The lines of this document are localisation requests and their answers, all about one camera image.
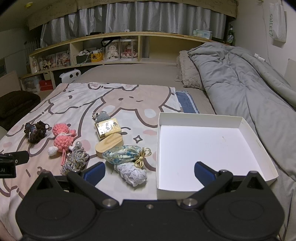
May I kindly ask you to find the black box with cables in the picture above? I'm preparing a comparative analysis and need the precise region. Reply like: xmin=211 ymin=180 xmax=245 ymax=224
xmin=76 ymin=54 xmax=92 ymax=65

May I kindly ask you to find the tissue box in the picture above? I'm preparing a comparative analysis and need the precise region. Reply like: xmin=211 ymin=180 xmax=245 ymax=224
xmin=193 ymin=29 xmax=213 ymax=39

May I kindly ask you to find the grey bed mattress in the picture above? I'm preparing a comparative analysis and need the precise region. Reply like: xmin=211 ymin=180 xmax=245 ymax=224
xmin=74 ymin=64 xmax=219 ymax=115

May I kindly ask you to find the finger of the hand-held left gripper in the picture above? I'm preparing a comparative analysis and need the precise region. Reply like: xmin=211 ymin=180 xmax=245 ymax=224
xmin=0 ymin=151 xmax=30 ymax=165

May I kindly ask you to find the wooden headboard shelf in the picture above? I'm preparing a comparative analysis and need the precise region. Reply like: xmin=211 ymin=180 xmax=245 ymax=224
xmin=20 ymin=31 xmax=214 ymax=92

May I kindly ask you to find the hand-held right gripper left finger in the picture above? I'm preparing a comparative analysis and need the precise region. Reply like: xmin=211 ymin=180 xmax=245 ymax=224
xmin=26 ymin=161 xmax=119 ymax=210

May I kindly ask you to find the blue floral drawstring pouch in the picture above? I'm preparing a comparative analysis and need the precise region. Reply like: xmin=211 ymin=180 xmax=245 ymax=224
xmin=103 ymin=146 xmax=152 ymax=168

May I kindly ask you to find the oval wooden block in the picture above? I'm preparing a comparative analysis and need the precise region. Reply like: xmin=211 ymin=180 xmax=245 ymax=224
xmin=95 ymin=133 xmax=123 ymax=159

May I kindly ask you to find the framed picture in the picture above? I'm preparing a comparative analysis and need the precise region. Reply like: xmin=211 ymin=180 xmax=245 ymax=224
xmin=55 ymin=51 xmax=71 ymax=66
xmin=44 ymin=54 xmax=56 ymax=68

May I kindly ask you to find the clear storage bin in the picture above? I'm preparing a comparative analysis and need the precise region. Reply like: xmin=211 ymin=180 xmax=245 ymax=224
xmin=22 ymin=75 xmax=41 ymax=93

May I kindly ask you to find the white paper bag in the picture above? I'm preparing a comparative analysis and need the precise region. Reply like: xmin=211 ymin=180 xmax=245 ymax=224
xmin=262 ymin=0 xmax=288 ymax=43

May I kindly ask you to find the green glass bottle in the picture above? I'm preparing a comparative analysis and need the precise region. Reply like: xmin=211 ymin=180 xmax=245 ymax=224
xmin=225 ymin=24 xmax=235 ymax=45

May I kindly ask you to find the blue towel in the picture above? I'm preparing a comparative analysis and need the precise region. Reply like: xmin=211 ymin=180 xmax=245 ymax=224
xmin=175 ymin=90 xmax=200 ymax=114

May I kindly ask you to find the white plastic device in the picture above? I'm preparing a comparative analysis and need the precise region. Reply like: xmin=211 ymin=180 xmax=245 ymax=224
xmin=59 ymin=70 xmax=82 ymax=83

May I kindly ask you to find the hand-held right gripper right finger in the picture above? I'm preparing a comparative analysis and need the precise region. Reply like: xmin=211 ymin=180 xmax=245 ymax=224
xmin=180 ymin=161 xmax=274 ymax=209

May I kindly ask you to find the gold card box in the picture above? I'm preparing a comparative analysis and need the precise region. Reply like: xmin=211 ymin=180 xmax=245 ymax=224
xmin=94 ymin=118 xmax=122 ymax=141

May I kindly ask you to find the beige fuzzy pillow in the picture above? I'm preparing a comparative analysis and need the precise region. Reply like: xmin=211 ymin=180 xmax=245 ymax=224
xmin=175 ymin=50 xmax=205 ymax=91

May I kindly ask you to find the red box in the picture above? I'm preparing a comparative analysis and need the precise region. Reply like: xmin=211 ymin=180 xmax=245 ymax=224
xmin=39 ymin=80 xmax=54 ymax=91

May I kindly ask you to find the pink crochet doll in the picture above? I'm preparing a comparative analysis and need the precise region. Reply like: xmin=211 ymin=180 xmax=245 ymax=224
xmin=47 ymin=123 xmax=77 ymax=166

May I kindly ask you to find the cartoon printed blanket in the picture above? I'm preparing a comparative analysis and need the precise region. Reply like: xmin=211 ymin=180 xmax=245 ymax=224
xmin=0 ymin=82 xmax=182 ymax=232

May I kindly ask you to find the dark brown crochet toy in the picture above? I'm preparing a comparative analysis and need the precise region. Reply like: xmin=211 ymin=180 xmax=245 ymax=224
xmin=24 ymin=120 xmax=49 ymax=143

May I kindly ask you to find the beige cardboard panel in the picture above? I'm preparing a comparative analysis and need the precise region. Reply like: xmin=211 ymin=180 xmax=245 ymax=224
xmin=0 ymin=71 xmax=22 ymax=98

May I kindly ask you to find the striped rope keychain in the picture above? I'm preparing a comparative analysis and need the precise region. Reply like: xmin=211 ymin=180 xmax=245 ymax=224
xmin=60 ymin=141 xmax=90 ymax=176

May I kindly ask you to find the white shallow cardboard box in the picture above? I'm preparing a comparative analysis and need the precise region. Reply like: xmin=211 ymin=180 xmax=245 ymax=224
xmin=156 ymin=112 xmax=279 ymax=200

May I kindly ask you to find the grey crochet mouse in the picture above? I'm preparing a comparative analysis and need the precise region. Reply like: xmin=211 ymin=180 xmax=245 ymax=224
xmin=93 ymin=111 xmax=109 ymax=123

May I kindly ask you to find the dark brown cushion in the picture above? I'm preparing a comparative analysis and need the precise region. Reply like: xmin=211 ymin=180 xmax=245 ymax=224
xmin=0 ymin=91 xmax=41 ymax=130

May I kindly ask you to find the light grey crochet toy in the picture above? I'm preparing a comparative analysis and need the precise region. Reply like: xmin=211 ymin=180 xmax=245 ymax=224
xmin=114 ymin=162 xmax=148 ymax=187

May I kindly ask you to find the grey duvet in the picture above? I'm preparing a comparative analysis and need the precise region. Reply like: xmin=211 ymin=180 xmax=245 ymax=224
xmin=187 ymin=42 xmax=296 ymax=181

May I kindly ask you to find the doll in clear case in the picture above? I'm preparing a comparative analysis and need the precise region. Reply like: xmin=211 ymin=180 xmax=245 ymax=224
xmin=120 ymin=39 xmax=139 ymax=60
xmin=105 ymin=40 xmax=121 ymax=61

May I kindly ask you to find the grey curtain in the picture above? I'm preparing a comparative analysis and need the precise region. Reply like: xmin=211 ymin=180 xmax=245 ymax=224
xmin=40 ymin=2 xmax=227 ymax=48

